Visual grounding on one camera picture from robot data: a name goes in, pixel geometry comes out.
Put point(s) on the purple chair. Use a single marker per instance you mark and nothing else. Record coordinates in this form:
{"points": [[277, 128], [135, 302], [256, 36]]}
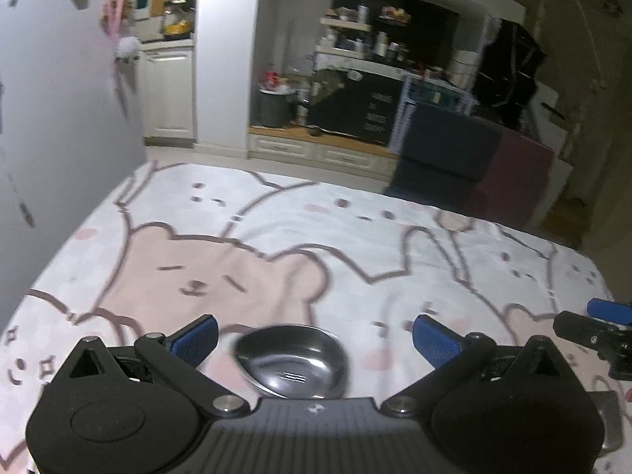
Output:
{"points": [[518, 177]]}

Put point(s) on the black jacket with white trim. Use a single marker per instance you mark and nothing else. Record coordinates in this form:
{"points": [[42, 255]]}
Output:
{"points": [[508, 69]]}

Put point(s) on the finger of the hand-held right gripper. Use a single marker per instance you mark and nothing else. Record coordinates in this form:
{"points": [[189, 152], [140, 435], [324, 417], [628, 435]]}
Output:
{"points": [[610, 310], [582, 328]]}

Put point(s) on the pink ribbon with white pompom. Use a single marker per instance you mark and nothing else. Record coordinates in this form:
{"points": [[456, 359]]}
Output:
{"points": [[121, 15]]}

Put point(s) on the dark blue chair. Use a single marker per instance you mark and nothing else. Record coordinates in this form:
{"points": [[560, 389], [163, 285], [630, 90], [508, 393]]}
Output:
{"points": [[444, 153]]}

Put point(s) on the brown wooden step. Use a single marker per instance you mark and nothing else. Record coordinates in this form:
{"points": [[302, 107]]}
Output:
{"points": [[568, 222]]}

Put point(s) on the teal sign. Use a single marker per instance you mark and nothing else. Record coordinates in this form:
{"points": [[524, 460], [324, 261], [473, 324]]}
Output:
{"points": [[439, 95]]}

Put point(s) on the bear printed tablecloth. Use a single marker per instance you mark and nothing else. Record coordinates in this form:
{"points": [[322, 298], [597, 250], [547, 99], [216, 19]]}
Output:
{"points": [[296, 237]]}

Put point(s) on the low wood-topped drawer cabinet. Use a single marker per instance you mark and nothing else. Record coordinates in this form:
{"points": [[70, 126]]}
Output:
{"points": [[321, 153]]}

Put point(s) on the grey trash bin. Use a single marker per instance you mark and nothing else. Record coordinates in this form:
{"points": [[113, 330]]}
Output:
{"points": [[274, 108]]}

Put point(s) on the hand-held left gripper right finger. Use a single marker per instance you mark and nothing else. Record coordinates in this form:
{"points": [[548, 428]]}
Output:
{"points": [[434, 340]]}

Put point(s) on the black kitchen appliance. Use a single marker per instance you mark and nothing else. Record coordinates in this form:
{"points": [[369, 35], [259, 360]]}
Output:
{"points": [[177, 15]]}

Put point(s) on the small round steel bowl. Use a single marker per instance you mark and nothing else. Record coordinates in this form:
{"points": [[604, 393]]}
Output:
{"points": [[291, 360]]}

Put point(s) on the white kitchen cabinet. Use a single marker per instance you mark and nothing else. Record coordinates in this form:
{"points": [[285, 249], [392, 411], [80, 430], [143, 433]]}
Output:
{"points": [[168, 94]]}

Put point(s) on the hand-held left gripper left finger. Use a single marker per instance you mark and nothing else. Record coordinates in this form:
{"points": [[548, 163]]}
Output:
{"points": [[195, 338]]}

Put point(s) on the white shelf rack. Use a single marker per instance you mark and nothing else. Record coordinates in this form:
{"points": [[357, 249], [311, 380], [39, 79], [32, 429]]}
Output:
{"points": [[343, 39]]}

